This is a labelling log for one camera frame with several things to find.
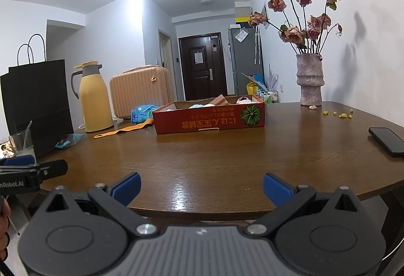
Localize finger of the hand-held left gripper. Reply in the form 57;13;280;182
0;154;36;169
35;159;69;184

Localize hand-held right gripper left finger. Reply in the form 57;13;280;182
38;172;159;238

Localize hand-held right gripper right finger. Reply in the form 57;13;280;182
242;172;367;238

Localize red cardboard box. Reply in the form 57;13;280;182
152;94;266;135

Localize person's left hand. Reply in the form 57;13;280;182
0;196;11;261

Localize glass with milky drink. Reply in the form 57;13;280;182
8;130;35;157

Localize clear drinking straw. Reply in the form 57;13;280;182
22;120;33;148

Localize blue snack wrapper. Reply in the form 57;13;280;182
55;133;85;148

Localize black paper bag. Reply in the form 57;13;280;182
0;34;74;158

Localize blue wet wipes packet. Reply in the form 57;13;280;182
131;104;165;123

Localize yellow thermos jug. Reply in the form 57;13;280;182
71;61;115;133

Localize cart with bottles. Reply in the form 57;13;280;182
256;89;280;104

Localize peach ribbed suitcase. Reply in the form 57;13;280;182
109;64;171;120

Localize scattered yellow flower buds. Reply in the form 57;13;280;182
322;109;355;119

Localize purple folded umbrella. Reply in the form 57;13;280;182
268;63;280;92

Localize blue bag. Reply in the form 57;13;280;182
249;73;266;89

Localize black smartphone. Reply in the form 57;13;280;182
368;127;404;158

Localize grey refrigerator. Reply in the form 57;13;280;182
228;26;265;96

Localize dark brown entrance door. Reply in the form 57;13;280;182
178;32;228;101

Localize white interior door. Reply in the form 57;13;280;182
158;29;173;96

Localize folded white umbrella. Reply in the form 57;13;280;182
253;27;262;66

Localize wall picture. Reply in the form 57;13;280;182
261;1;269;30

